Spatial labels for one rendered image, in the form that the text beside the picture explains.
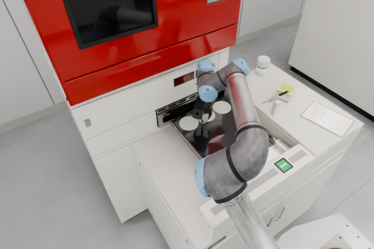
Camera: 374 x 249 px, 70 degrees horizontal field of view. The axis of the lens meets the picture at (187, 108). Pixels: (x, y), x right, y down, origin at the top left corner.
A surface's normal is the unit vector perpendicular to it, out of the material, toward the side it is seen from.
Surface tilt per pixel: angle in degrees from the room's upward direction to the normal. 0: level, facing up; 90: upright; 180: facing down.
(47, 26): 90
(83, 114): 90
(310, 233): 0
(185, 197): 0
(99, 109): 90
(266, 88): 0
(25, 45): 90
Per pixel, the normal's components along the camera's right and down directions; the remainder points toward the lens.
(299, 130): -0.02, -0.72
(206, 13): 0.54, 0.58
